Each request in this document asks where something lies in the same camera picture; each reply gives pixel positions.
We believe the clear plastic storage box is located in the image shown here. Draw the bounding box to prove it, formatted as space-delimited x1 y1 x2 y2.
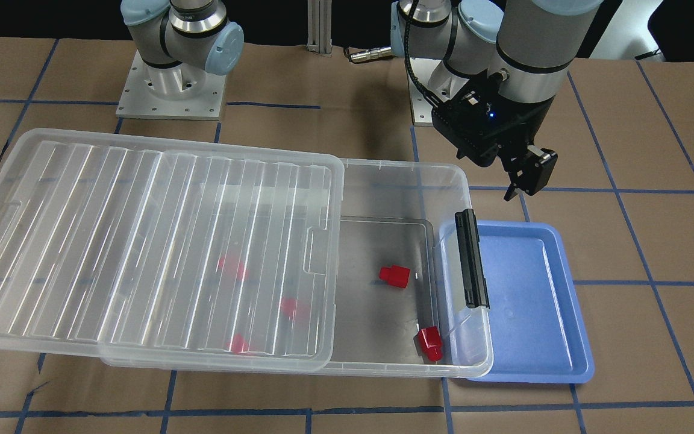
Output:
99 151 471 377

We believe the red block lower middle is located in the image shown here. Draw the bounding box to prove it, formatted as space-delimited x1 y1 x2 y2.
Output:
228 333 251 355

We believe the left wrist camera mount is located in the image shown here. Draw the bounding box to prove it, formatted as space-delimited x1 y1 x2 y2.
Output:
432 71 519 168

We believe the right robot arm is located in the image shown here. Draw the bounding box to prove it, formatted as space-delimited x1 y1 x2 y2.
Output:
0 1 243 152

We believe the red block from tray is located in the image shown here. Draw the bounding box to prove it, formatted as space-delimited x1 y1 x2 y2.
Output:
378 265 411 289

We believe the red block near latch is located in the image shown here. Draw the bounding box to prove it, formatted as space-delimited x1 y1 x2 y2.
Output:
416 326 443 362

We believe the red block upper middle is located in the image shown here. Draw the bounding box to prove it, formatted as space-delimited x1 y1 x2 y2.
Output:
279 297 311 322

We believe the red block centre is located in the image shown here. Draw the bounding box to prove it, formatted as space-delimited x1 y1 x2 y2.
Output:
217 254 248 282

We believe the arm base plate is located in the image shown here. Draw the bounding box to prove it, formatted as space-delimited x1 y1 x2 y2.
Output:
116 52 227 121
408 57 452 127

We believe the black box latch handle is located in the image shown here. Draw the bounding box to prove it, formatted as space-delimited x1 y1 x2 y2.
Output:
454 209 490 309

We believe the clear plastic box lid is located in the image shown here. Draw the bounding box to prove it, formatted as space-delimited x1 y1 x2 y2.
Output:
0 127 345 373

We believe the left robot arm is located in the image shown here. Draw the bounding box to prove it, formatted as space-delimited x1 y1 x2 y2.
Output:
390 1 601 201

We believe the aluminium frame post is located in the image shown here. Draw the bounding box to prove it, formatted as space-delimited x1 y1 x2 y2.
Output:
305 0 333 57

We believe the blue plastic tray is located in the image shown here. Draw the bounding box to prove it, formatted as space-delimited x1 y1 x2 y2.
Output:
438 221 595 384

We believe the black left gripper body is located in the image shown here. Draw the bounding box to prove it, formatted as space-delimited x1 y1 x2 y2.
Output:
491 96 557 195

